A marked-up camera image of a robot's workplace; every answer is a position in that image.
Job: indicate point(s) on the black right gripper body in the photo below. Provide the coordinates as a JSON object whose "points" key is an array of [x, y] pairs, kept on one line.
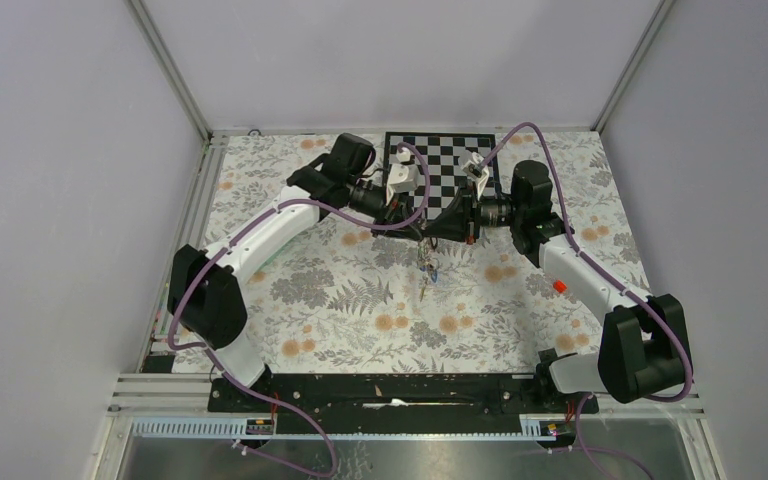
{"points": [[481, 213]]}

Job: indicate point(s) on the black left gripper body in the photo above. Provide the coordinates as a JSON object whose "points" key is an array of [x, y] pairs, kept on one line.
{"points": [[392, 209]]}

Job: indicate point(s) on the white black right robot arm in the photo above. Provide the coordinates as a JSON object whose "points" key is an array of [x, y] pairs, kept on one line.
{"points": [[644, 348]]}

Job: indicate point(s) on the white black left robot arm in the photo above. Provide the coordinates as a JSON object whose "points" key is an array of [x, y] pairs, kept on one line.
{"points": [[205, 286]]}

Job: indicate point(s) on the black white chessboard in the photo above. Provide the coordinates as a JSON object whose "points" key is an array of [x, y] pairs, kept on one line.
{"points": [[443, 152]]}

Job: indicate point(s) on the floral table mat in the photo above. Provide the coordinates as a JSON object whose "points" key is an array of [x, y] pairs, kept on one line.
{"points": [[343, 301]]}

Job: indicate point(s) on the mint green cylinder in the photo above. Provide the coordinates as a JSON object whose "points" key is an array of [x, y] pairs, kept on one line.
{"points": [[279, 253]]}

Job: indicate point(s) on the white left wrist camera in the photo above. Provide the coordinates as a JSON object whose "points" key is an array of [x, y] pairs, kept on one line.
{"points": [[402, 176]]}

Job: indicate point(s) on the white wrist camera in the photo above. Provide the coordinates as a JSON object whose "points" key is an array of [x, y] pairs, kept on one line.
{"points": [[402, 176], [474, 167]]}

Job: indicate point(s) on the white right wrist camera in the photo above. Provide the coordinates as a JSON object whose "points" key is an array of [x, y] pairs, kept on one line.
{"points": [[474, 167]]}

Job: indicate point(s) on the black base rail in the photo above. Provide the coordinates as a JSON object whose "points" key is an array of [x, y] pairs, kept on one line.
{"points": [[401, 404]]}

